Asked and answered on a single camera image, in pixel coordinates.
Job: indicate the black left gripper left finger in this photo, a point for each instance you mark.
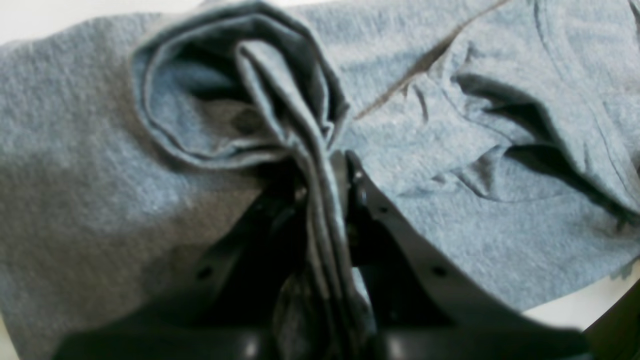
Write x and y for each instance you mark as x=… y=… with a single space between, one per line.
x=222 y=309

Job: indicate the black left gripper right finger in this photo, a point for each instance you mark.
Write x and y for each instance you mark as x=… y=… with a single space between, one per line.
x=424 y=306

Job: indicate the grey t-shirt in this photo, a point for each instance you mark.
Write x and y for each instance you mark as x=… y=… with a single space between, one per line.
x=506 y=131

